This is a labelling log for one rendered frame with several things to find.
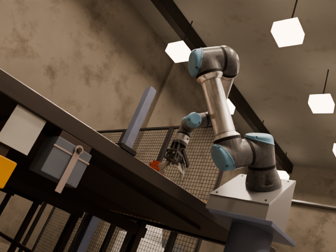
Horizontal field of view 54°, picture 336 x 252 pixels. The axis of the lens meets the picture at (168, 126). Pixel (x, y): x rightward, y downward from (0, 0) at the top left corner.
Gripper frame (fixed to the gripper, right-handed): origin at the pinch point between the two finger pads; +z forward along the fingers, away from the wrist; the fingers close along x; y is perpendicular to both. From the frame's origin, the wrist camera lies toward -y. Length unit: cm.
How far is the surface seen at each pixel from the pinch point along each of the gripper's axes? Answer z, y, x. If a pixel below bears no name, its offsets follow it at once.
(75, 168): 24, 69, 14
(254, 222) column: 15, 17, 55
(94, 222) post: 25, -113, -150
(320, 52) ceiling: -494, -466, -72
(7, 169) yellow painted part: 33, 87, 10
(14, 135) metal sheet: 24, 89, 7
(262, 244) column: 21, 7, 57
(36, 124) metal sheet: 17, 85, 8
